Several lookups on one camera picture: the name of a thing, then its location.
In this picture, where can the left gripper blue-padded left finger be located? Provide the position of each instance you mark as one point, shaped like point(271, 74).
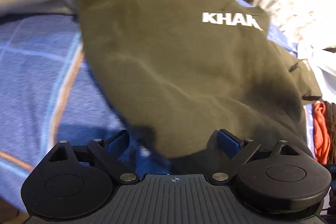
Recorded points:
point(106, 154)

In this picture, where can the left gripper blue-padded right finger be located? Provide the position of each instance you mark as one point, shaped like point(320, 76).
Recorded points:
point(237, 152)

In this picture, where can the khaki olive sweatshirt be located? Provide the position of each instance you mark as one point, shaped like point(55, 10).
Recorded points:
point(178, 70)

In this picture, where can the blue striped bed sheet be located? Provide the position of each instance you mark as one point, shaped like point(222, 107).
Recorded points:
point(47, 94)

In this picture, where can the orange garment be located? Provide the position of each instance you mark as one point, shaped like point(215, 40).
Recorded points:
point(321, 136)

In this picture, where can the dark brown striped garment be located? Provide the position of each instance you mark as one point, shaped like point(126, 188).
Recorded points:
point(330, 118)

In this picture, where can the white cloth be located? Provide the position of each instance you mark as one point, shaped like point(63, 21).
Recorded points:
point(322, 63)

